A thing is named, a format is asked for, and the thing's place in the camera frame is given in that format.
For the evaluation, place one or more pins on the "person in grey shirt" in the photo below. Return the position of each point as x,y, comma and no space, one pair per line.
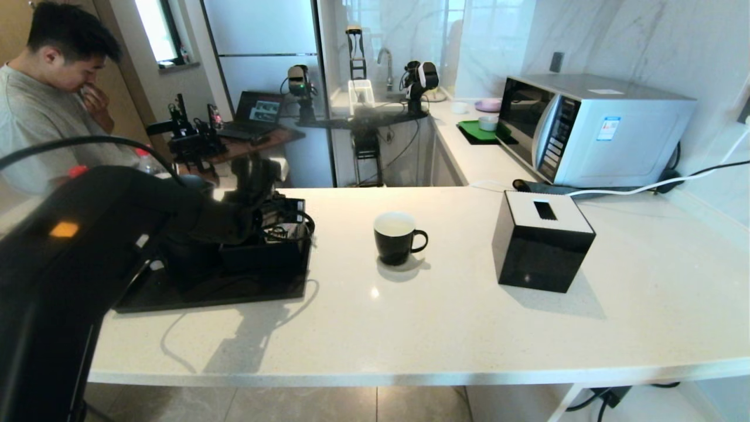
35,123

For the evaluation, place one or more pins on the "black mug white inside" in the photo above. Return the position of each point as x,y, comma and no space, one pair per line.
394,246

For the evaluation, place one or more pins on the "silver microwave oven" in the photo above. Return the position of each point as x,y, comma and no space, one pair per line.
621,139

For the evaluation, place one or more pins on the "small grey bowl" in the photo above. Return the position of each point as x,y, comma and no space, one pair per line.
487,124

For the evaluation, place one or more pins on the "small white cup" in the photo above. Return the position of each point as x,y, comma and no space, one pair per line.
459,108

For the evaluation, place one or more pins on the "white refrigerator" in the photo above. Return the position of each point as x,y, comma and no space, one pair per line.
263,35

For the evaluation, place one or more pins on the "white translucent basket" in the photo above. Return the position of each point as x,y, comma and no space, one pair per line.
361,89

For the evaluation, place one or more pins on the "black laptop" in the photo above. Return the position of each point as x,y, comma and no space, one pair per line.
261,111

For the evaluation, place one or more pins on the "chrome kitchen faucet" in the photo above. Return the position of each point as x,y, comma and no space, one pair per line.
389,75

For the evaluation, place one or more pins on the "black rectangular serving tray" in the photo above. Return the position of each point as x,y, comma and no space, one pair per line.
234,293

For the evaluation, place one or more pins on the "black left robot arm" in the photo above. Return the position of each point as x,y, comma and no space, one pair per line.
88,246

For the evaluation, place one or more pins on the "brown wooden desk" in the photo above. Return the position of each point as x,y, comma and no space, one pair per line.
278,139

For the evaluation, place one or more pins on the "small white plastic piece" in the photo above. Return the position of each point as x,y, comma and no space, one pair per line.
156,265

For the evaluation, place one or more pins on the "black tea organizer box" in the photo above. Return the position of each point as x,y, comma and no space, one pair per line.
263,258

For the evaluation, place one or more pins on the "grey power adapter brick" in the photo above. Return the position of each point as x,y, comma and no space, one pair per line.
612,397

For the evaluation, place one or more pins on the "black teleoperation rig stand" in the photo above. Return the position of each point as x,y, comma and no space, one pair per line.
366,145

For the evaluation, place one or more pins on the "clear water bottle red cap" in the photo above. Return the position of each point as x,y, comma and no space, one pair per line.
76,170
146,159

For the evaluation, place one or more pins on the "black wall socket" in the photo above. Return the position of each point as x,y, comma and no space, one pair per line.
556,63
745,111

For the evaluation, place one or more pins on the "black tissue box white lid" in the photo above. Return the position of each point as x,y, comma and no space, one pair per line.
539,258

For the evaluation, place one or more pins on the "black electric kettle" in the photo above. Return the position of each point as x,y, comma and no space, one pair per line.
193,264

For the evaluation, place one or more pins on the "purple plate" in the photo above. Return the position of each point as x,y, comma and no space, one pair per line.
487,106

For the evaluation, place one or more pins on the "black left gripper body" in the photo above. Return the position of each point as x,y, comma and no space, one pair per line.
284,214

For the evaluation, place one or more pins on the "window with dark frame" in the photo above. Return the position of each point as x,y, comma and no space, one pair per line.
155,29

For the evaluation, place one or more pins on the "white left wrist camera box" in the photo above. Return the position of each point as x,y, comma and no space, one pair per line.
283,169

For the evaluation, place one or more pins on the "green and black tray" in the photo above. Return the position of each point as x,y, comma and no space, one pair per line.
473,132

